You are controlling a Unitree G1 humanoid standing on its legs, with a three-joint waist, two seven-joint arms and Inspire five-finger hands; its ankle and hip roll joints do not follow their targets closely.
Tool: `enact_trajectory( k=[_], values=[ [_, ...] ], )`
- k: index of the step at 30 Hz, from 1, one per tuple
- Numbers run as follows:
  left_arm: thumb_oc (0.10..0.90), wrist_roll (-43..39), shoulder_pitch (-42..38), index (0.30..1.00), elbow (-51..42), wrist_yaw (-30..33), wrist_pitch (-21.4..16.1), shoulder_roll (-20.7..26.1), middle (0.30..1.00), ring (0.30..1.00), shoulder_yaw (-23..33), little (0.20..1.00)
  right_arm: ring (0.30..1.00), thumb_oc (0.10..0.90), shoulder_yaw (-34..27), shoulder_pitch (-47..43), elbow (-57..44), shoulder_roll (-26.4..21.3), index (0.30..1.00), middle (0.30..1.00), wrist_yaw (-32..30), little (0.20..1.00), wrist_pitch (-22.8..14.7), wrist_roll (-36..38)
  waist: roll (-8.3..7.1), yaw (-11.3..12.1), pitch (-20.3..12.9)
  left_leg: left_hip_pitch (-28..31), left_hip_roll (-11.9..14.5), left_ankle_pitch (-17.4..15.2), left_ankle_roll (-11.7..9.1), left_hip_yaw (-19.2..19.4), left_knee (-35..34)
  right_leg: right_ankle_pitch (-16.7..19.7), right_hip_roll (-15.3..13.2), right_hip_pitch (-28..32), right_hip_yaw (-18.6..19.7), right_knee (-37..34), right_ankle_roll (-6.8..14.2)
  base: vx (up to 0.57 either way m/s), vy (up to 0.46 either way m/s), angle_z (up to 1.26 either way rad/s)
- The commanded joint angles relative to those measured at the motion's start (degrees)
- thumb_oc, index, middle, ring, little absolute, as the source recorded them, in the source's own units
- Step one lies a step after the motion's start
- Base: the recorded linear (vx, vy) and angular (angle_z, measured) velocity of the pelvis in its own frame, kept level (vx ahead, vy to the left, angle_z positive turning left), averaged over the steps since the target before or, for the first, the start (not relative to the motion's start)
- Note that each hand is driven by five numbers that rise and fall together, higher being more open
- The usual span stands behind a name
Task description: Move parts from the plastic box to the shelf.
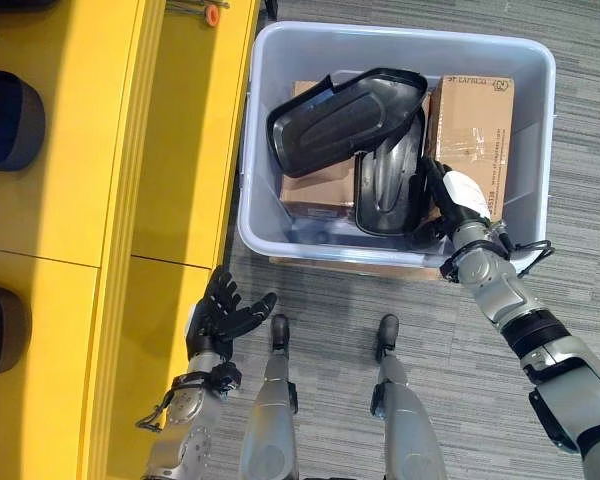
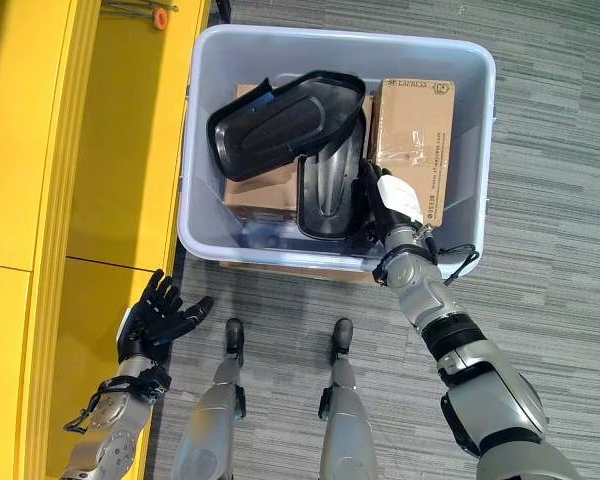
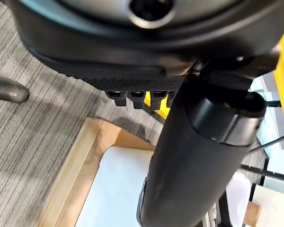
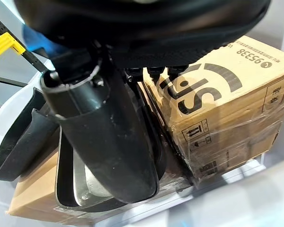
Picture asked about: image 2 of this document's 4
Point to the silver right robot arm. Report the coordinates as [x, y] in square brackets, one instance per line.
[470, 365]

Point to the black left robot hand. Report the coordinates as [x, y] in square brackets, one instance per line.
[155, 318]

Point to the flat cardboard sheet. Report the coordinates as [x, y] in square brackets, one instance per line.
[300, 272]

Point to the silver robot leg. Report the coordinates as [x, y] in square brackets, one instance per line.
[342, 400]
[215, 405]

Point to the plain brown cardboard box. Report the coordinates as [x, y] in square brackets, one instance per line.
[260, 192]

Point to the silver left robot leg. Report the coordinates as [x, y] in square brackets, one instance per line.
[215, 405]

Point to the translucent grey plastic box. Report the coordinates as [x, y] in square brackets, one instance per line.
[260, 75]

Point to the brown printed cardboard box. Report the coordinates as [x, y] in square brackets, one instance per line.
[420, 140]

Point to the yellow metal shelf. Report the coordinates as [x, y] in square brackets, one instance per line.
[40, 175]

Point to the silver right robot leg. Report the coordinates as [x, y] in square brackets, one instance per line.
[342, 400]

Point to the large black sole-shaped part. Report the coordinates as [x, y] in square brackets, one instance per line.
[285, 122]

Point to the orange round cap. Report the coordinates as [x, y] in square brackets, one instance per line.
[159, 18]

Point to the narrow black sole-shaped part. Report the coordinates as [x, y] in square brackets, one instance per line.
[330, 190]

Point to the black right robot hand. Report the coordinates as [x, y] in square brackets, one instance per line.
[387, 197]

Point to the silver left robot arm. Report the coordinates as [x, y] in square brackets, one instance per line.
[112, 425]

